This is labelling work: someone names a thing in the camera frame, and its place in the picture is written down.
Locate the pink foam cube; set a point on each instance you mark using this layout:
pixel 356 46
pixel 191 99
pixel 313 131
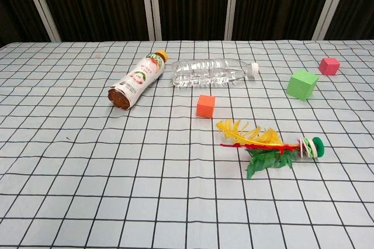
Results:
pixel 328 66

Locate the orange foam cube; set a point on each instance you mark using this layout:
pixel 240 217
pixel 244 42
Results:
pixel 205 106

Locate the colourful feather shuttlecock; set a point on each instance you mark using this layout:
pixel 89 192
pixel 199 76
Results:
pixel 314 147

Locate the clear plastic water bottle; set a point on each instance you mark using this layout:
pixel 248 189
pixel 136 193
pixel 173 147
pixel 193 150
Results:
pixel 204 72

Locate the white partition frame post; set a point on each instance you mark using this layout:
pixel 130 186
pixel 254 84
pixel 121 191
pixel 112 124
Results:
pixel 232 3
pixel 328 3
pixel 150 3
pixel 41 5

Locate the green foam cube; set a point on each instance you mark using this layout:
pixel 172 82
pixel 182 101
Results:
pixel 301 85

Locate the tea bottle with yellow cap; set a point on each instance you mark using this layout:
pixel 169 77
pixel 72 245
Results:
pixel 137 81

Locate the white checked tablecloth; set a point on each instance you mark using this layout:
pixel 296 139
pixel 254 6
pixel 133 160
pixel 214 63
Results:
pixel 117 173

